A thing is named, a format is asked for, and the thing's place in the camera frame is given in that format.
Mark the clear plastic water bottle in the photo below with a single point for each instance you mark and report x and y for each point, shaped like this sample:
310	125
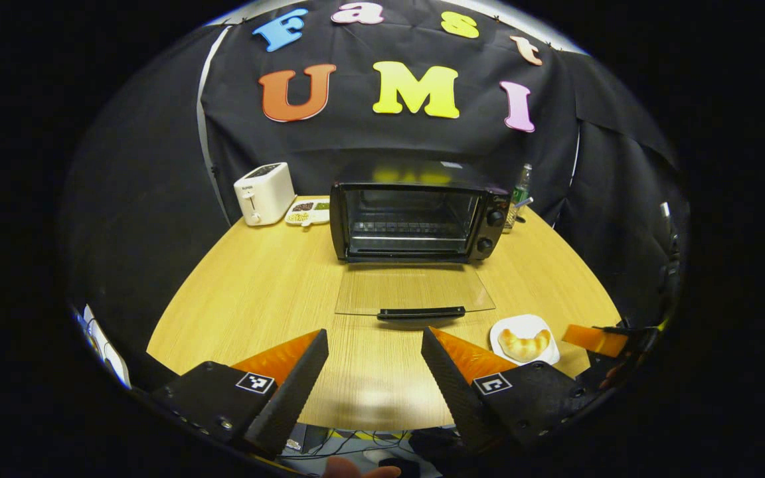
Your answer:
522	186

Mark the white toaster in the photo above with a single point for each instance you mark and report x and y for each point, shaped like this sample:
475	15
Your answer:
266	196

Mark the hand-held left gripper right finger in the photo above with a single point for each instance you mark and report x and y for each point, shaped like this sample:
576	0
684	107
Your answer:
452	388

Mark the white divided snack tray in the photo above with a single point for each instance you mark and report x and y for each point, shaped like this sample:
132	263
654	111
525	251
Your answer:
308	212

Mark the white square plate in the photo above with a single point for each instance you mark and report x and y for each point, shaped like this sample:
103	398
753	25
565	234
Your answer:
522	323

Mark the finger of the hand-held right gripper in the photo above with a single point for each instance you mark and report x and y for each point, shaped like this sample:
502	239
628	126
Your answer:
595	340

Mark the black backdrop cloth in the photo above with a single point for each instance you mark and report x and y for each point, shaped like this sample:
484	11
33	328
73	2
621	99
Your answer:
329	143

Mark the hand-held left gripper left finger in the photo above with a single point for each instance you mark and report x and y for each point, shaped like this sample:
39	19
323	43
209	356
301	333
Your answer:
296	388

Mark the black electric oven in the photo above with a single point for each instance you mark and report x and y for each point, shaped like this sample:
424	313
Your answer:
492	219

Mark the golden croissant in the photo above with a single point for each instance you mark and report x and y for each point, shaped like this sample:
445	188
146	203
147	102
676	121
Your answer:
524	345

